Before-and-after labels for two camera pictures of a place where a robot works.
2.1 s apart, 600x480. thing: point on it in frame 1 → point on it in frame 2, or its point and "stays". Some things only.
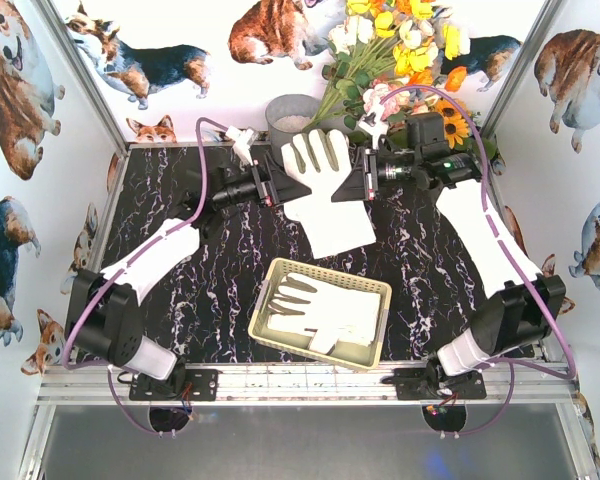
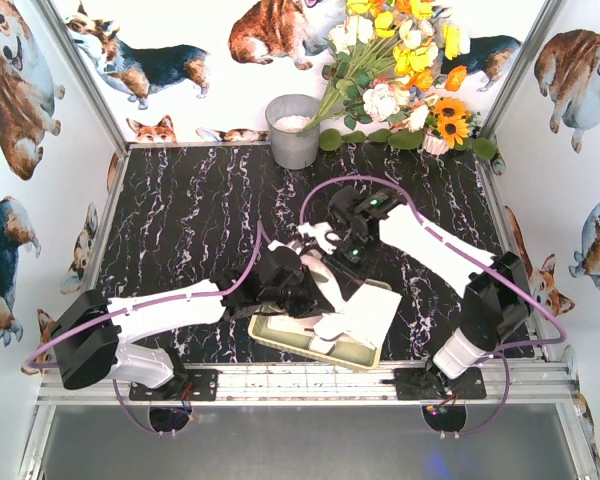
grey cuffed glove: x=319 y=159 → x=368 y=313
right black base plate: x=422 y=384 stays
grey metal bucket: x=286 y=116 stays
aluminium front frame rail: x=108 y=384 stays
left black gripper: x=269 y=183 → x=306 y=298
